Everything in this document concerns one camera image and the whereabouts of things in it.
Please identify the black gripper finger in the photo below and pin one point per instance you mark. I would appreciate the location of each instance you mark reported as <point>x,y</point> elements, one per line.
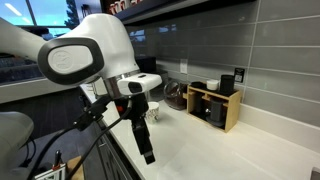
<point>143,143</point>

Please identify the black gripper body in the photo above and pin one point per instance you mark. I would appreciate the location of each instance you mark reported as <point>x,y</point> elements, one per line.
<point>137,108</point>

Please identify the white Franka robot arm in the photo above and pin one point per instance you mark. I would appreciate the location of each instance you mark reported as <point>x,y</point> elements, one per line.
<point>100,40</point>

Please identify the patterned white paper cup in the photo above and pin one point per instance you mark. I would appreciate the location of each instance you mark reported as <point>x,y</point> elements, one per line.
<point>153,113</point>

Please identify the black coffee press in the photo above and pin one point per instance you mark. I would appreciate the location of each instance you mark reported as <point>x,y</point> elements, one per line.
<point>216,111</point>

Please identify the wooden coffee organizer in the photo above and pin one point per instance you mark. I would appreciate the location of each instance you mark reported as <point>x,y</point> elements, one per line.
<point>233,113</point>

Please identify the black round cap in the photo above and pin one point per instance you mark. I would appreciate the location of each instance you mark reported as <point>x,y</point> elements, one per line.
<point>197,84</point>

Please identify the wooden block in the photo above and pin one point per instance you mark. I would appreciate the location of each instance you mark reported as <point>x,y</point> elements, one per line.
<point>76,168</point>

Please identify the black cylinder container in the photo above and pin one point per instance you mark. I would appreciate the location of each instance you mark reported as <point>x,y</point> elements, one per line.
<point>227,85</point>

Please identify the red white mugs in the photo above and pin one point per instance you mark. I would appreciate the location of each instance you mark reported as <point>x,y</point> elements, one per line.
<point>117,6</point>

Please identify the window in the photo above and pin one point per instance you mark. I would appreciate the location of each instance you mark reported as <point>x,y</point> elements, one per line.
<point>50,13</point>

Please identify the white wall outlet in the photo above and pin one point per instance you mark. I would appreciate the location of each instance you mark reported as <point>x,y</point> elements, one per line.
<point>183,66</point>

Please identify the white frame rack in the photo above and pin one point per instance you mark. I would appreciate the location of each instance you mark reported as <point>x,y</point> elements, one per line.
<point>53,174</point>

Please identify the black wall shelf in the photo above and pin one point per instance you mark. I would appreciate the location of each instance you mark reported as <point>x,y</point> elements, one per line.
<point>160,8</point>

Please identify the small black wall sign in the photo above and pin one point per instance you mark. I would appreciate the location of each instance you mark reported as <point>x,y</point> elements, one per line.
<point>239,75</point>

